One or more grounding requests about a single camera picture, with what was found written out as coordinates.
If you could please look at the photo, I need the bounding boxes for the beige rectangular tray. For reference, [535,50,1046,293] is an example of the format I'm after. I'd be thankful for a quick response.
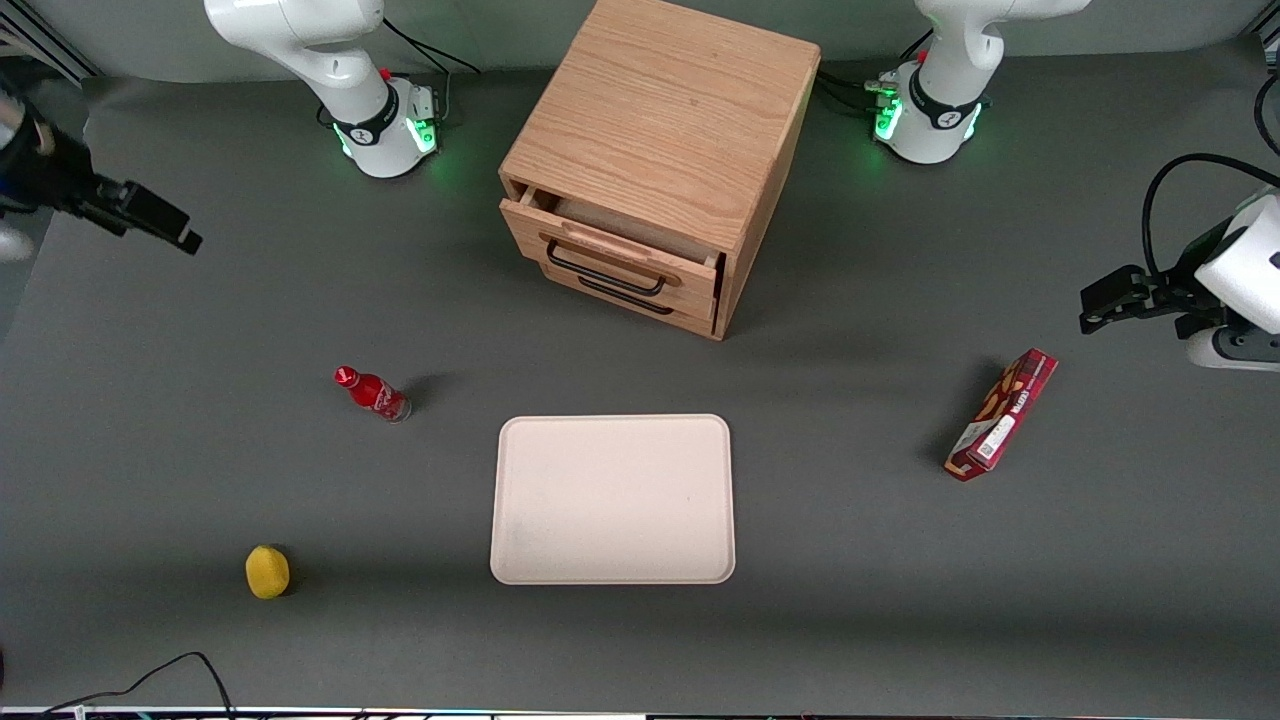
[489,413,737,587]

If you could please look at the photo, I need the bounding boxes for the yellow lemon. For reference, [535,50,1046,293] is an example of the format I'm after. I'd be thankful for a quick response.
[245,544,292,601]

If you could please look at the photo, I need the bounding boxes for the wooden drawer without pull strip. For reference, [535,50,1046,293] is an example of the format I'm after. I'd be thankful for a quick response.
[540,262,720,340]

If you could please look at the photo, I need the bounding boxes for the aluminium frame profile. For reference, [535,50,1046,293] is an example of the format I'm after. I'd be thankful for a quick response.
[0,0,103,87]

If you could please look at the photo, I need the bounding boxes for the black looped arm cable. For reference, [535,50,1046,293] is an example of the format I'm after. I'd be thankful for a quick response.
[1142,152,1280,283]

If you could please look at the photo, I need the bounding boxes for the small red soda bottle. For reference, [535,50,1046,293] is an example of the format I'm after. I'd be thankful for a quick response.
[333,365,413,425]

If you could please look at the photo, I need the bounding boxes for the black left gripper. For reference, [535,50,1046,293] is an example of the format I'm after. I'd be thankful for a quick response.
[1079,265,1227,342]

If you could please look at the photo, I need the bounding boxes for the black base cables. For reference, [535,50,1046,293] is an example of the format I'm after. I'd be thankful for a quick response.
[382,14,483,129]
[814,28,936,117]

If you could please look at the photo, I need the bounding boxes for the wooden drawer cabinet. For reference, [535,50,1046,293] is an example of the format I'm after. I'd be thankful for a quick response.
[498,0,823,342]

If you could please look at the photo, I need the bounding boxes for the red snack box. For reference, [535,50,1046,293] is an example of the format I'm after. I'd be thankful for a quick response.
[944,347,1060,483]

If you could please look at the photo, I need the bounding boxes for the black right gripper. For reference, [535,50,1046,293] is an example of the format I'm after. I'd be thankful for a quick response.
[18,122,204,256]

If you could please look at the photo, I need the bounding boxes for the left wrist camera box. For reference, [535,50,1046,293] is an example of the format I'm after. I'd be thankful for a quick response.
[1186,324,1280,373]

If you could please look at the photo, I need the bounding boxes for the wooden drawer with pull strip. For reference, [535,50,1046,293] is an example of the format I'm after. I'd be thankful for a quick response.
[499,186,723,322]

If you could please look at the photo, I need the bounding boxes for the black metal drawer handle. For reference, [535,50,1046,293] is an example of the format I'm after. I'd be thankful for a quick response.
[577,275,676,318]
[545,238,669,299]

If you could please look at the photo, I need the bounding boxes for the black cable on table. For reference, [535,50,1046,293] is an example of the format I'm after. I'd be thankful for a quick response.
[38,651,237,720]

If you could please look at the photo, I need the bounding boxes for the black hanging cable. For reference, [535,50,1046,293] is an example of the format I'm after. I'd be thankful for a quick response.
[1254,70,1280,158]

